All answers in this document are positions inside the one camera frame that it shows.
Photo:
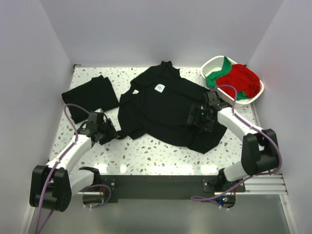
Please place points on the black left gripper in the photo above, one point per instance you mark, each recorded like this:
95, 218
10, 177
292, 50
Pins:
107, 133

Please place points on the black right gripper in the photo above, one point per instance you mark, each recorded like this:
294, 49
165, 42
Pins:
195, 117

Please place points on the black t-shirt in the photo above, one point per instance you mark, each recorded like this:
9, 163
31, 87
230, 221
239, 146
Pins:
158, 103
98, 93

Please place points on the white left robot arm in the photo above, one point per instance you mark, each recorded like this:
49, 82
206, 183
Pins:
53, 185

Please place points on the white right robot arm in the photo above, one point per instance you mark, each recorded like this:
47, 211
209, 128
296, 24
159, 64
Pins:
260, 152

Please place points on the folded black t-shirt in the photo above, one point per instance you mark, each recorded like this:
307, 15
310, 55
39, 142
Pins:
98, 93

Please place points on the green t-shirt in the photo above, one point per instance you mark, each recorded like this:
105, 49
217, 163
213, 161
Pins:
226, 68

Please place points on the white plastic laundry basket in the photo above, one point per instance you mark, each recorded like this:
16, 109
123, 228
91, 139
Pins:
214, 65

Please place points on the red t-shirt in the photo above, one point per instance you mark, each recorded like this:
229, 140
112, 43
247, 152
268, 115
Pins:
245, 81

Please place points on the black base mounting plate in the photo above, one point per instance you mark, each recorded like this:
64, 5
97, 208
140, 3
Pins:
162, 187

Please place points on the aluminium frame rail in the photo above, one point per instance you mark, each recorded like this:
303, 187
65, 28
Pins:
266, 185

